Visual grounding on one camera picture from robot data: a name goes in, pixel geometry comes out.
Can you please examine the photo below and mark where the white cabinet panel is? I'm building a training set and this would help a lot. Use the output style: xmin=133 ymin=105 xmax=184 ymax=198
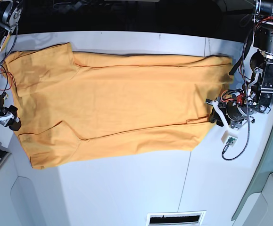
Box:
xmin=0 ymin=154 xmax=70 ymax=226
xmin=233 ymin=173 xmax=273 ymax=226

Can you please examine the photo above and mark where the right gripper with motor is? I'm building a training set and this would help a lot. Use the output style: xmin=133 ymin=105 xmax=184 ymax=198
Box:
xmin=0 ymin=97 xmax=21 ymax=131

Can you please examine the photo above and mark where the left gripper with motor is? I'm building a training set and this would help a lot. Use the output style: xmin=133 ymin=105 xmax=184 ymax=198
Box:
xmin=206 ymin=94 xmax=248 ymax=129

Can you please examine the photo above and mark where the white floor vent grille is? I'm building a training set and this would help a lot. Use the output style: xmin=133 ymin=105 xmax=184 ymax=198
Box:
xmin=146 ymin=210 xmax=206 ymax=226

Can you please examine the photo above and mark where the yellow t-shirt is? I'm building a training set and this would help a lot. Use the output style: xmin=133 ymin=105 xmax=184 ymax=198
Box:
xmin=5 ymin=43 xmax=233 ymax=170

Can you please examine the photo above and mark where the braided camera cable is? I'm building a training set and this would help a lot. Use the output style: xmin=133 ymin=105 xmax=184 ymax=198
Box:
xmin=221 ymin=28 xmax=254 ymax=162

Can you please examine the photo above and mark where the white cabinet panel left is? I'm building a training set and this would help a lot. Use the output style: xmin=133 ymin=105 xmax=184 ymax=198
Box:
xmin=0 ymin=154 xmax=70 ymax=226

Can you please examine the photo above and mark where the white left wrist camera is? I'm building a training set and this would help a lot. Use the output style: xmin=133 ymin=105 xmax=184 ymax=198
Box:
xmin=221 ymin=130 xmax=238 ymax=147

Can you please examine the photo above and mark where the white cabinet panel right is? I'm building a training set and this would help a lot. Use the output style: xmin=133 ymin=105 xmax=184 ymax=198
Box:
xmin=233 ymin=173 xmax=273 ymax=226

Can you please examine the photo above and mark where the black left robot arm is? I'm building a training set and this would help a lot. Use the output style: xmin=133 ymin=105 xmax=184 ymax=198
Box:
xmin=208 ymin=0 xmax=273 ymax=128

